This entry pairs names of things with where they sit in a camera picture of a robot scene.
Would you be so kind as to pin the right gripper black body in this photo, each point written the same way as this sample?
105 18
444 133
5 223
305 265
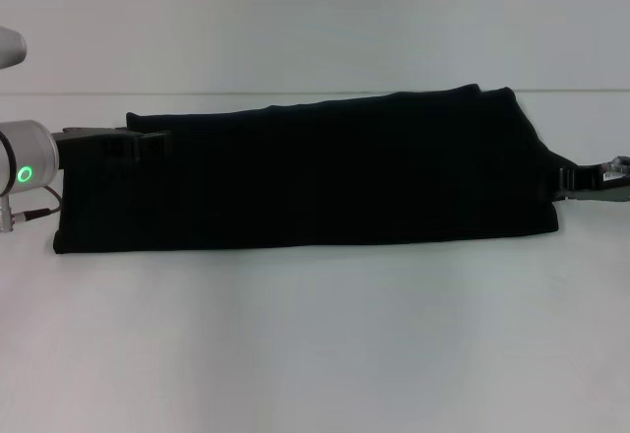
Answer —
608 184

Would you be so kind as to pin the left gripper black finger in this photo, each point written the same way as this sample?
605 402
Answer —
155 145

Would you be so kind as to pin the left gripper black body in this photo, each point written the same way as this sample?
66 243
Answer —
93 145

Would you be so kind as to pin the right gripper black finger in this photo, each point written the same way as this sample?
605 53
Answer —
567 179

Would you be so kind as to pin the black shirt with FREE print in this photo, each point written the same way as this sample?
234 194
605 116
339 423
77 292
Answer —
315 182

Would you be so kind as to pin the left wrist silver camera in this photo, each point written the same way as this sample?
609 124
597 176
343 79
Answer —
10 46

